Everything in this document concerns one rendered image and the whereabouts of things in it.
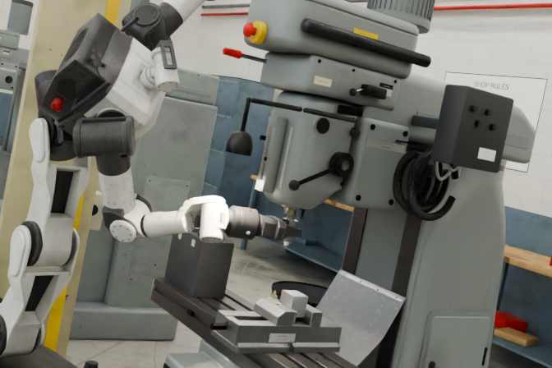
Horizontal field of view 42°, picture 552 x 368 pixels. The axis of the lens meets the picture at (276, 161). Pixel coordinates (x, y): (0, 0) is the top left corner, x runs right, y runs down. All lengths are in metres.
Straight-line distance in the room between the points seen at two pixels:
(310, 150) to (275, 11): 0.38
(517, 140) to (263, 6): 1.03
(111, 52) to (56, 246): 0.66
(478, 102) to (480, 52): 5.33
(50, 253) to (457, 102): 1.30
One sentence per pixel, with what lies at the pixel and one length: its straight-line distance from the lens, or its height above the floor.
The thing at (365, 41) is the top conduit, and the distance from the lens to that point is 1.96.
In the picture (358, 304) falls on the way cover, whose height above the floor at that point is 1.02.
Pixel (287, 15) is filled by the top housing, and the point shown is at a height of 1.81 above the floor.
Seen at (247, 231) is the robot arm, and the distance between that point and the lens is 2.01.
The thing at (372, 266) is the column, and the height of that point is 1.14.
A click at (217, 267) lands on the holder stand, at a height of 1.04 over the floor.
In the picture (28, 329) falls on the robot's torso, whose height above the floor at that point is 0.72.
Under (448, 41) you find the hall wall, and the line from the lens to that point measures 7.62.
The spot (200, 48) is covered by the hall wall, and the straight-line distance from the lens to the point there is 11.86.
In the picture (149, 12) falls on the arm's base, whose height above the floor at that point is 1.78.
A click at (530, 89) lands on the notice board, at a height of 2.26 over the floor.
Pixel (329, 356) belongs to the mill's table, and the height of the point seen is 0.93.
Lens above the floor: 1.53
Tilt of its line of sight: 3 degrees down
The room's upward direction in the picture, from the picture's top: 11 degrees clockwise
